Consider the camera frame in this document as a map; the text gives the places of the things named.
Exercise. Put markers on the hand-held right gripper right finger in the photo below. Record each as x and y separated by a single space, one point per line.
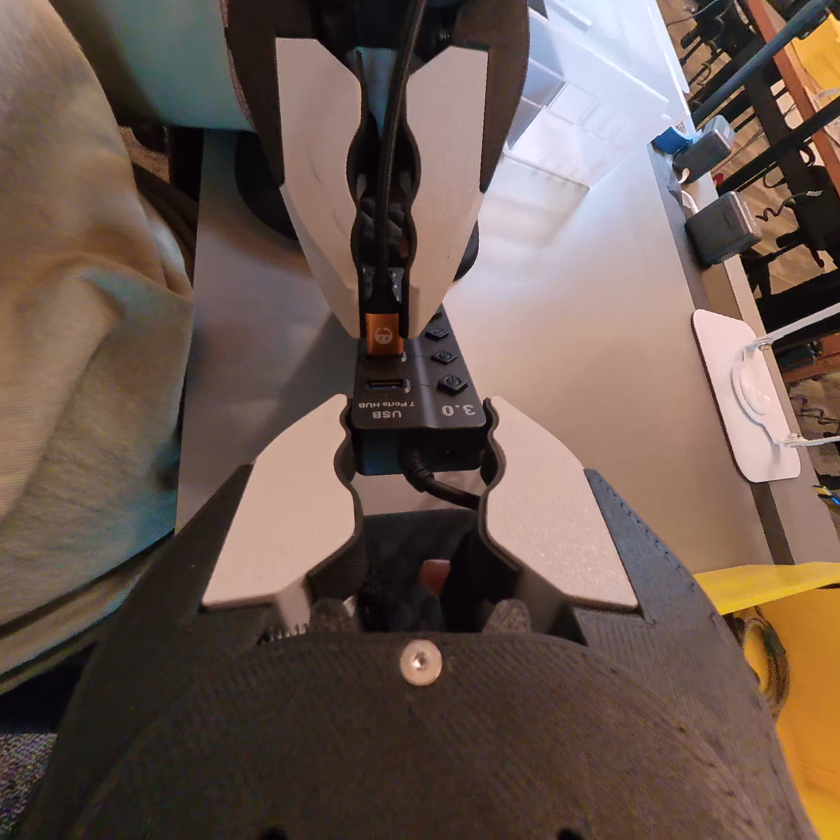
558 525

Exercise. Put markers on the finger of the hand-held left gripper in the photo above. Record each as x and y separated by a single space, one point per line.
446 164
315 164

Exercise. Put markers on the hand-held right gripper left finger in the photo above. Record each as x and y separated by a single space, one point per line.
282 525

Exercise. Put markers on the black USB hub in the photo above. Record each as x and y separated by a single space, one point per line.
459 433

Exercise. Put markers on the clear plastic organizer box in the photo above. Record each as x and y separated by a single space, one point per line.
590 98

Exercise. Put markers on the white desk stand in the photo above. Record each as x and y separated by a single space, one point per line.
722 394

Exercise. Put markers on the grey desk clamp block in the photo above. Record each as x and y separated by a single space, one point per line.
705 148
722 226

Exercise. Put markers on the person's cream sweater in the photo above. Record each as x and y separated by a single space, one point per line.
79 328

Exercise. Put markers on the yellow plastic bin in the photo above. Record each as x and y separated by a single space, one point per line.
807 722

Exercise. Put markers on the black metal desk frame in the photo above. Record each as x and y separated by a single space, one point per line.
754 72

